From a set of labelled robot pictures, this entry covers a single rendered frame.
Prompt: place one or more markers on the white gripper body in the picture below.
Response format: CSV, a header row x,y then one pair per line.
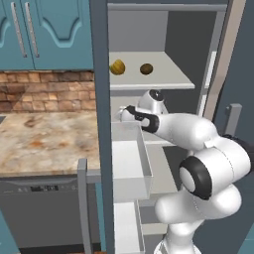
x,y
125,114

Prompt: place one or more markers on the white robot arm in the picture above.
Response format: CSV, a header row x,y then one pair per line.
x,y
211,158

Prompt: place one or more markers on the yellow squash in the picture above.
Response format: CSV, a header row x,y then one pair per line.
x,y
117,67

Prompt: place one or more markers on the white freezer rack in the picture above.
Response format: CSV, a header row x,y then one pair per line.
x,y
158,77

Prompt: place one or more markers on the brown kiwi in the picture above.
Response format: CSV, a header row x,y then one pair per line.
x,y
146,68

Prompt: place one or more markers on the teal cupboard door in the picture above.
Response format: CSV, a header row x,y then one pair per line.
x,y
10,36
63,36

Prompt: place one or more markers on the dark grey freezer door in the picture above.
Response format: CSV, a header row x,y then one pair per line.
x,y
243,79

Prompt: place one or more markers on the dark grey fridge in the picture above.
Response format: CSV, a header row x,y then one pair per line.
x,y
99,99

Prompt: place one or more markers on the large white fridge bin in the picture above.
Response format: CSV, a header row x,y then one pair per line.
x,y
130,162

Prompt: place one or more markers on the small white fridge bin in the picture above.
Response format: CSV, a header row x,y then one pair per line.
x,y
127,228

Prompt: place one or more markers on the grey dishwasher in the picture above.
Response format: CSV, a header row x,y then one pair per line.
x,y
43,211

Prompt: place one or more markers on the teal base cupboard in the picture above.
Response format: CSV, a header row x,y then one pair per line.
x,y
6,236

